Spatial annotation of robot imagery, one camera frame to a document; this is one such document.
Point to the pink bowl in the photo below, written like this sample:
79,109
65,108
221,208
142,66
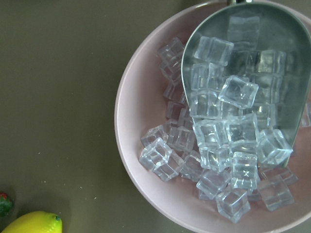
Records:
140,105

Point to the clear ice cube left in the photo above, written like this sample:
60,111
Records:
163,161

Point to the clear ice cube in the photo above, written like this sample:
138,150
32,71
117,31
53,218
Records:
233,203
238,92
163,161

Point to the clear ice cube top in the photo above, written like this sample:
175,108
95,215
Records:
238,92

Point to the metal ice scoop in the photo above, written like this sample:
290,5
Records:
280,28

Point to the clear ice cube bottom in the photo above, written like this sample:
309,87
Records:
233,203

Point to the yellow lemon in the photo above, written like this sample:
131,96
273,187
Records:
35,222

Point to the red strawberry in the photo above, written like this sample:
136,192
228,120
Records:
6,204

